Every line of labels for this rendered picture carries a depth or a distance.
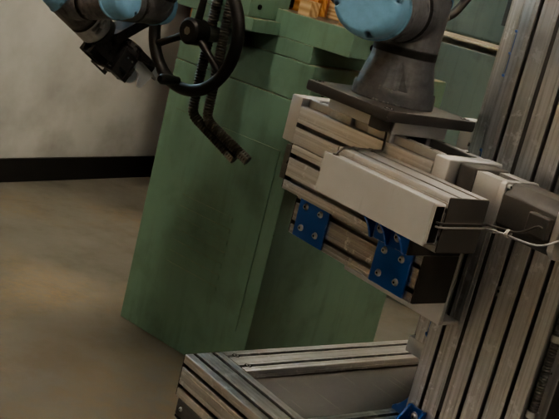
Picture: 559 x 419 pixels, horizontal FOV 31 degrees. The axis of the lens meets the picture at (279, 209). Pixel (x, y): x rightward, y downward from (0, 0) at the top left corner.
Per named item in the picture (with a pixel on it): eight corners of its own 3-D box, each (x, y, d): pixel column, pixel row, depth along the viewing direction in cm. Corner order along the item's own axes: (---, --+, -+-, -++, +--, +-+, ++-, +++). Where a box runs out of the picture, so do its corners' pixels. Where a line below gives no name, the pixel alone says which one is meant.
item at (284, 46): (189, 24, 253) (192, 8, 252) (244, 32, 269) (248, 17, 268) (309, 64, 229) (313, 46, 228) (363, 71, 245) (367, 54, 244)
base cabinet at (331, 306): (116, 314, 273) (172, 56, 256) (258, 293, 317) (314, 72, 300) (234, 388, 246) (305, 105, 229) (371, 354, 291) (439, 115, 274)
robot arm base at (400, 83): (449, 115, 183) (464, 61, 181) (389, 106, 173) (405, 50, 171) (393, 94, 194) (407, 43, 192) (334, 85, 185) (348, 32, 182)
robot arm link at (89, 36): (84, -2, 210) (109, 7, 206) (96, 12, 214) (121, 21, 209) (63, 27, 209) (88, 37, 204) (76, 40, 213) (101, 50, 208)
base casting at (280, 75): (175, 56, 256) (182, 21, 254) (314, 72, 300) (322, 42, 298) (307, 105, 230) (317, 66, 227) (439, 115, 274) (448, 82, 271)
